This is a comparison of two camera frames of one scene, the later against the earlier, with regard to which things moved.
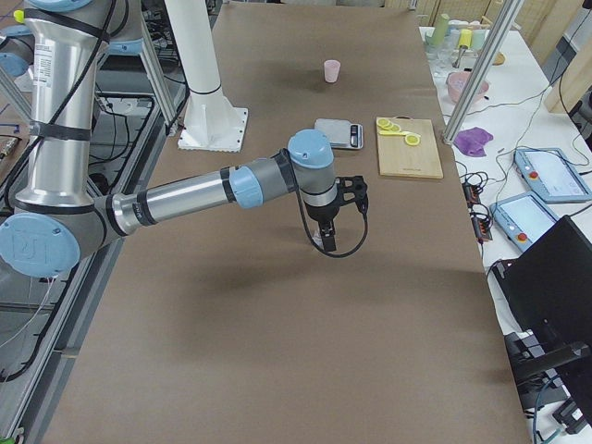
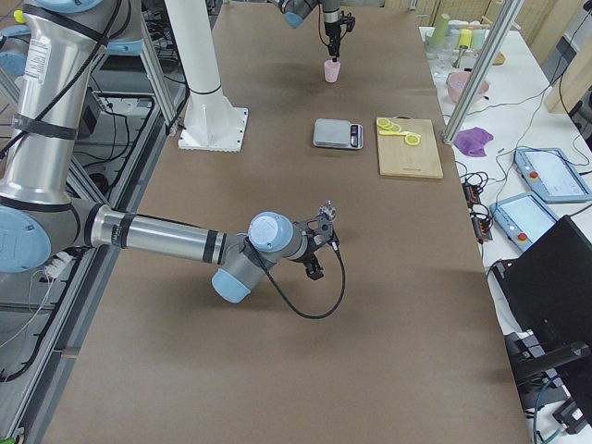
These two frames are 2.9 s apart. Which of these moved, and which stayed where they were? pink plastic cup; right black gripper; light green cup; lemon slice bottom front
Moved: right black gripper
Stayed: lemon slice bottom front; pink plastic cup; light green cup
